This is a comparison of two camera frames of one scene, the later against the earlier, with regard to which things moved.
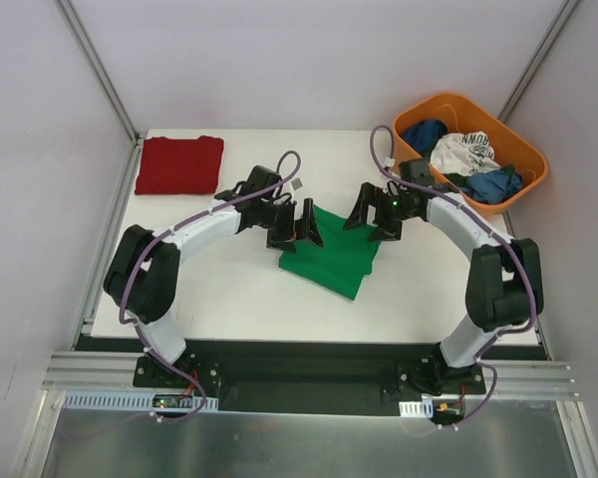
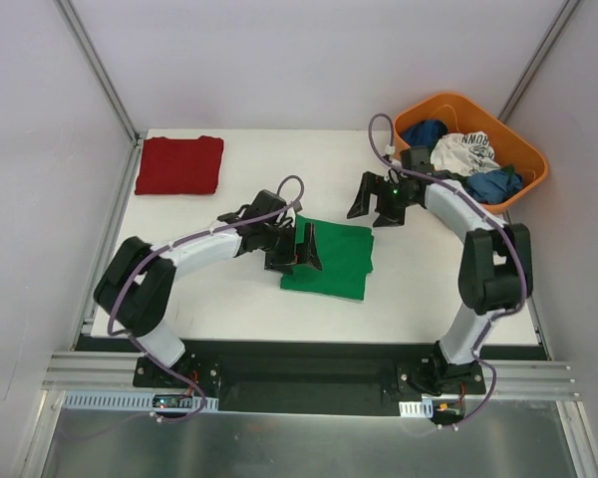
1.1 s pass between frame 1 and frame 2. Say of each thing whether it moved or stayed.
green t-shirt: moved
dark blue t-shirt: stayed
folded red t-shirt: stayed
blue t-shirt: stayed
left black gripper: moved
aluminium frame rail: stayed
